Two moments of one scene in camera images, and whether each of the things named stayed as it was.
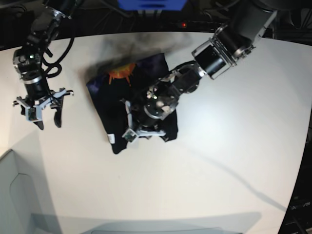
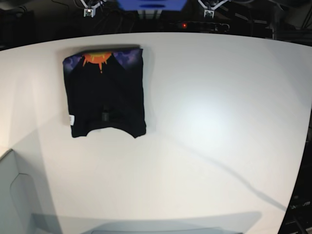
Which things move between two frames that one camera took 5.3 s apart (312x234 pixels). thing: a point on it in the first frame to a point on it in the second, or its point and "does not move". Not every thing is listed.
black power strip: x=195 y=26 does not move
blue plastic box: x=152 y=5 does not move
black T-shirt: x=108 y=93 to x=105 y=88
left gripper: x=55 y=99 to x=94 y=7
